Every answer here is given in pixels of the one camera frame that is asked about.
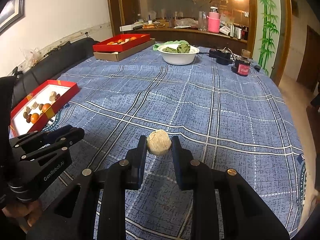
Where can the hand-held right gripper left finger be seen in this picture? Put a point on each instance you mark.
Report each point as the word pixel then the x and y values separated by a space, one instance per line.
pixel 143 165

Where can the light green leaf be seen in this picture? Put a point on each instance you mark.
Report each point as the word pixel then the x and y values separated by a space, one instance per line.
pixel 156 46

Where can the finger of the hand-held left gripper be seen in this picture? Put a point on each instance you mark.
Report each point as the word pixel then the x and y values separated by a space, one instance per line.
pixel 32 137
pixel 67 140

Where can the black device with red label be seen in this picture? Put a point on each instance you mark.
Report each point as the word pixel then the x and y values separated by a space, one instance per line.
pixel 242 68

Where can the person's left hand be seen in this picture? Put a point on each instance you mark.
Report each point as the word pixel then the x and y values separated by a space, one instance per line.
pixel 22 211

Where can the small black adapter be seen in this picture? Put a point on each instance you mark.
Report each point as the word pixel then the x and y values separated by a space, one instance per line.
pixel 257 68

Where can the framed wall picture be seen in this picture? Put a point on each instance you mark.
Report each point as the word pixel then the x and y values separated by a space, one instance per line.
pixel 11 10

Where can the black sofa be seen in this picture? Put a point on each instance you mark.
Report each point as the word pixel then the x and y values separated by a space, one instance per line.
pixel 62 57

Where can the brown wooden door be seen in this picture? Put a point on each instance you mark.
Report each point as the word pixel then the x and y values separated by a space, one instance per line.
pixel 308 57

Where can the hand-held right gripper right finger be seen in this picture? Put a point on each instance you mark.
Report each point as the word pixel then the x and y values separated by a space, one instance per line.
pixel 176 170

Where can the clear glass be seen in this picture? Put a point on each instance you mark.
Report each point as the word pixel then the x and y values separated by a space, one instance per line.
pixel 202 21

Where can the pink bottle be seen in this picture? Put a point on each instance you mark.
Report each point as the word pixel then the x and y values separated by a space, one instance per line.
pixel 213 22

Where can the small white box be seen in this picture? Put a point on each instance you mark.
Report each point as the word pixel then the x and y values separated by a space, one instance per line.
pixel 225 30

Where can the green bamboo wall decal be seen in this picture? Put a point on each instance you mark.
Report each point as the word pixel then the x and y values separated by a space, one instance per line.
pixel 268 25

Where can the brown cardboard box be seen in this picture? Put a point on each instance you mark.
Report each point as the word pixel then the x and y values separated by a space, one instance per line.
pixel 130 53

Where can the blue plaid tablecloth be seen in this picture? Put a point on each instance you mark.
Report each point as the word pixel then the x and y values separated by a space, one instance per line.
pixel 200 100

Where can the wooden framed glass cabinet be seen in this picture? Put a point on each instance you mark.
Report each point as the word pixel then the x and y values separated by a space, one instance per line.
pixel 252 17

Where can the red shallow box white inside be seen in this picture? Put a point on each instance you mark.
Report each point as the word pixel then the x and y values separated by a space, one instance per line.
pixel 65 97

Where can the red box of fruit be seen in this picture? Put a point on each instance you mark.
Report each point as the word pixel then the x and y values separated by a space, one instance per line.
pixel 112 48

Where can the white bowl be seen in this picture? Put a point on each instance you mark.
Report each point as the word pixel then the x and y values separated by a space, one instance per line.
pixel 178 58

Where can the black charger device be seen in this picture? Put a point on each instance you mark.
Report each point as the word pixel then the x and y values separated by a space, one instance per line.
pixel 221 57

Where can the clear crumpled plastic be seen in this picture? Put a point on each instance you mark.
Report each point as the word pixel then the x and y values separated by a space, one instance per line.
pixel 32 56

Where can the clear plastic bag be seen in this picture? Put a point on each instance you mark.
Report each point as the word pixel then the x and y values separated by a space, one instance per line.
pixel 185 23

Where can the flat white box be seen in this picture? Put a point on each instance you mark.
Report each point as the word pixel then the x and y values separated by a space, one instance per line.
pixel 131 27

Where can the dark green leaves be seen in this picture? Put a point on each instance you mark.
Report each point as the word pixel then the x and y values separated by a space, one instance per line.
pixel 180 48

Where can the white rectangular container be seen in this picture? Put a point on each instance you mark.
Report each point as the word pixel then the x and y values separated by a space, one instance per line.
pixel 237 32

